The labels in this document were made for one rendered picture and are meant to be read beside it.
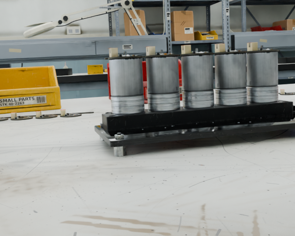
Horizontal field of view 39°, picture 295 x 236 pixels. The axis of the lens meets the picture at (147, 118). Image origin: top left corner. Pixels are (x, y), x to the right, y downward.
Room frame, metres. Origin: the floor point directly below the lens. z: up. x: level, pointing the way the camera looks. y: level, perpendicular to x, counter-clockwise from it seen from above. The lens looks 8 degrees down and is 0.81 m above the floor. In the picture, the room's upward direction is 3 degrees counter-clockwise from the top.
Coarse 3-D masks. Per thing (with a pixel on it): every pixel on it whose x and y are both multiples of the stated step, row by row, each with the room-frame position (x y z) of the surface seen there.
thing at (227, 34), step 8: (224, 0) 2.82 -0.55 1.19; (224, 8) 2.82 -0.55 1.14; (224, 16) 2.82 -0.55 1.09; (224, 24) 2.83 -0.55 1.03; (224, 32) 2.83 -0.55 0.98; (232, 32) 2.82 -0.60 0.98; (240, 32) 2.83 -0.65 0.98; (248, 32) 2.85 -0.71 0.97; (256, 32) 2.86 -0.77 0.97; (264, 32) 2.88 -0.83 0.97; (272, 32) 2.89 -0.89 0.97; (280, 32) 2.90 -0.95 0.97; (288, 32) 2.92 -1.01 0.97; (224, 40) 2.83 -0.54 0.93; (280, 48) 2.90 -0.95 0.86; (288, 48) 2.92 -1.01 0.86; (280, 64) 2.90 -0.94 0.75; (288, 64) 2.91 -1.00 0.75; (280, 72) 2.94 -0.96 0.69; (288, 72) 2.95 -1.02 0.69
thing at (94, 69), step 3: (87, 66) 2.65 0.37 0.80; (90, 66) 2.65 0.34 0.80; (93, 66) 2.65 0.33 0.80; (96, 66) 2.66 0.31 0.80; (99, 66) 2.66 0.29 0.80; (102, 66) 2.66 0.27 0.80; (90, 69) 2.65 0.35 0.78; (93, 69) 2.65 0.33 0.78; (96, 69) 2.66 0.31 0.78; (99, 69) 2.66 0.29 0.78; (102, 69) 2.66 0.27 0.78; (90, 72) 2.65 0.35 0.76; (93, 72) 2.65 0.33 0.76; (96, 72) 2.66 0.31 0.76; (99, 72) 2.66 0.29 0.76; (102, 72) 2.66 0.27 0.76
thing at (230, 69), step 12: (216, 60) 0.32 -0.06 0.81; (228, 60) 0.32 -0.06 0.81; (240, 60) 0.32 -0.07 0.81; (216, 72) 0.32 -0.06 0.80; (228, 72) 0.32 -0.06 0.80; (240, 72) 0.32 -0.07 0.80; (216, 84) 0.32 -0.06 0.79; (228, 84) 0.32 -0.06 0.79; (240, 84) 0.32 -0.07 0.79; (216, 96) 0.32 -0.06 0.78; (228, 96) 0.32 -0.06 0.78; (240, 96) 0.32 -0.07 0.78
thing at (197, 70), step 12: (192, 60) 0.31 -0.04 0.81; (204, 60) 0.31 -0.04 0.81; (192, 72) 0.31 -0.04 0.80; (204, 72) 0.31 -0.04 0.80; (192, 84) 0.31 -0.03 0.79; (204, 84) 0.31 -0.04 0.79; (192, 96) 0.31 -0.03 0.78; (204, 96) 0.31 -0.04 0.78; (192, 108) 0.31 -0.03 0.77; (204, 108) 0.31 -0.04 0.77
